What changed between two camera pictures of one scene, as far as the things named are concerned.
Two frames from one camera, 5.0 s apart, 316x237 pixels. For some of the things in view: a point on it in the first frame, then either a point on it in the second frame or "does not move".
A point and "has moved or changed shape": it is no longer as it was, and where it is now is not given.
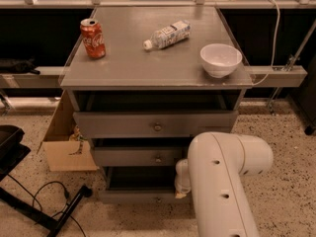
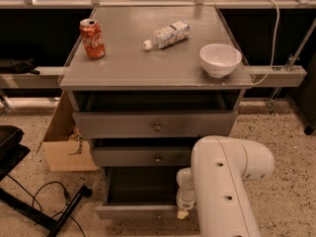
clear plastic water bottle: x=170 y=35 does not move
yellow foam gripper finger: x=180 y=195 -> x=182 y=214
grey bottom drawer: x=140 y=184 has moved or changed shape
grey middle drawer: x=141 y=156 does not move
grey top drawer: x=159 y=124 does not move
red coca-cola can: x=93 y=39 does not move
